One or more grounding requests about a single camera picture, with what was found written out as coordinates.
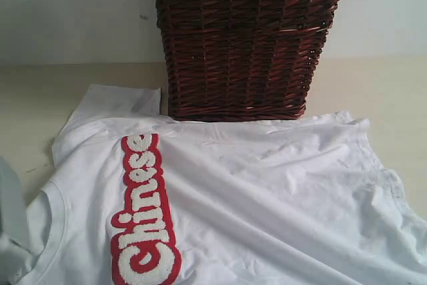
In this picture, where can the dark brown wicker basket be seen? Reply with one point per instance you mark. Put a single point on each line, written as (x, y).
(241, 60)

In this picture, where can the white t-shirt with red print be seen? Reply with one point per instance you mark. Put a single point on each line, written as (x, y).
(140, 198)

